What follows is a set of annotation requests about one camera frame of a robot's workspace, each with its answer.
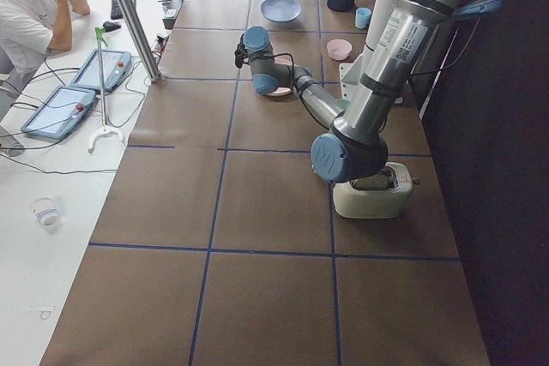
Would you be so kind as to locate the near teach pendant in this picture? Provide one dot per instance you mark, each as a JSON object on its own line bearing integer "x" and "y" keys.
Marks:
{"x": 61, "y": 112}

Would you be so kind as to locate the seated person white shirt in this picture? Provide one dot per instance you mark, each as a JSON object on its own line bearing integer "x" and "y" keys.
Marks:
{"x": 31, "y": 30}

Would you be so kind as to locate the pink bowl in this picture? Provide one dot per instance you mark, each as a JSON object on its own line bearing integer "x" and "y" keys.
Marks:
{"x": 339, "y": 49}

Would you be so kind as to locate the bread slice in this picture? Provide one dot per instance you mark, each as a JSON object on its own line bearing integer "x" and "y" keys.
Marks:
{"x": 380, "y": 180}

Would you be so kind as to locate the aluminium frame post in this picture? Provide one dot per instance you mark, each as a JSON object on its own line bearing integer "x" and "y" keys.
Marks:
{"x": 140, "y": 40}

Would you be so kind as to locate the white camera pole stand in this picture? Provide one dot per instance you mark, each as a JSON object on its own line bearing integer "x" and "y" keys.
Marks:
{"x": 350, "y": 72}

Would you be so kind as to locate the far teach pendant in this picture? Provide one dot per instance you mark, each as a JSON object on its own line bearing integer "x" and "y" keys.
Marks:
{"x": 115, "y": 66}

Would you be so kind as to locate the green bowl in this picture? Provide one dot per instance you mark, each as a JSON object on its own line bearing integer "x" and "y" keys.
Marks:
{"x": 342, "y": 103}

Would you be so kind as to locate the green handled reacher grabber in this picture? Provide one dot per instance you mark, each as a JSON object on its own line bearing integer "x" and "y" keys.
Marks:
{"x": 105, "y": 128}

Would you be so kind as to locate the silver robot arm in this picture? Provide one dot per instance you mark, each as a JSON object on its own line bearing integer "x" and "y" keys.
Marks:
{"x": 352, "y": 148}

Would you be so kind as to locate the paper cup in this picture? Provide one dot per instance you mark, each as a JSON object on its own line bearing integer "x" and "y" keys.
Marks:
{"x": 45, "y": 211}

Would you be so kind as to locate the light blue cup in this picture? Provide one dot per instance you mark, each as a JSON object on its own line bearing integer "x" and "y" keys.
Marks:
{"x": 362, "y": 17}

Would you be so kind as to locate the teach pendant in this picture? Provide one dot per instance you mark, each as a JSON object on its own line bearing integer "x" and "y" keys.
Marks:
{"x": 61, "y": 112}
{"x": 115, "y": 66}

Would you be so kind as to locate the cream toaster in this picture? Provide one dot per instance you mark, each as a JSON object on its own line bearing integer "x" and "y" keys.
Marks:
{"x": 376, "y": 203}

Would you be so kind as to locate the pink plate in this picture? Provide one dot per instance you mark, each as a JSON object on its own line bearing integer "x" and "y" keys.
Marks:
{"x": 281, "y": 91}

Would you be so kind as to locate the black computer mouse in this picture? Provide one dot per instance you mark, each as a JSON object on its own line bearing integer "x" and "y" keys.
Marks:
{"x": 110, "y": 26}

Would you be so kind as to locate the blue plate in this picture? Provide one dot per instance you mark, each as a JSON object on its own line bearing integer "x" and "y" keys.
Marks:
{"x": 280, "y": 10}

